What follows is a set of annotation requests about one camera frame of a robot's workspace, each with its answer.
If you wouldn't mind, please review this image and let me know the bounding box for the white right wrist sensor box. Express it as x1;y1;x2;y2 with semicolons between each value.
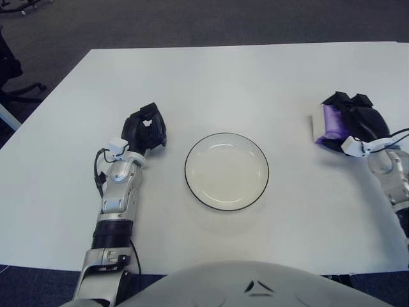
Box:
341;136;368;157

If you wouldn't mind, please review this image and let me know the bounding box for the white left wrist sensor box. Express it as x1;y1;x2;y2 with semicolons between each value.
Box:
107;137;129;158

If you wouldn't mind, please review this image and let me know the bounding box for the white desk leg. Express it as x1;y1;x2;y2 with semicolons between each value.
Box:
0;104;20;131

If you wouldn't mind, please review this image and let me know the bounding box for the black chair base with castors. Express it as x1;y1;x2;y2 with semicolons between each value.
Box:
0;0;42;13

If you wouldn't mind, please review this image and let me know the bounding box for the purple tissue paper pack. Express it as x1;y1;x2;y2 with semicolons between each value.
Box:
311;104;348;148

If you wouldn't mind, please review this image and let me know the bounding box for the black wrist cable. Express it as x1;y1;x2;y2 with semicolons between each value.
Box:
93;148;111;198
367;127;409;151

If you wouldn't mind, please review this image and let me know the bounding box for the grey robot torso shell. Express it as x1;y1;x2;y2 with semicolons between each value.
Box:
63;260;397;307

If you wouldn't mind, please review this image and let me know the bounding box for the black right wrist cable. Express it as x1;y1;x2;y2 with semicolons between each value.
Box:
367;127;409;151

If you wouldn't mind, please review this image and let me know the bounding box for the white plate with black rim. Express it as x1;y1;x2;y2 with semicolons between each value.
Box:
184;132;270;212

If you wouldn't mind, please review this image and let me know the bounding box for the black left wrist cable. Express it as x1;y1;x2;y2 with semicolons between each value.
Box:
93;148;111;198

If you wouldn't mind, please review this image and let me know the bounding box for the black left elbow cable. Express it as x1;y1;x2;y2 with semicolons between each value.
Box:
129;239;143;276

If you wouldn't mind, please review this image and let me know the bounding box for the white wrist sensor box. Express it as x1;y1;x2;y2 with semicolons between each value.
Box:
341;136;368;157
107;137;129;158

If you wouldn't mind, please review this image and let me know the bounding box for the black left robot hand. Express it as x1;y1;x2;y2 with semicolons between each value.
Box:
121;102;167;158

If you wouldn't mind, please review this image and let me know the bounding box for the black office chair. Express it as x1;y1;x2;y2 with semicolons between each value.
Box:
0;27;47;103

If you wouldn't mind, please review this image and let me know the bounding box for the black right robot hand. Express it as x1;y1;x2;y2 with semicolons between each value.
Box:
321;91;391;152

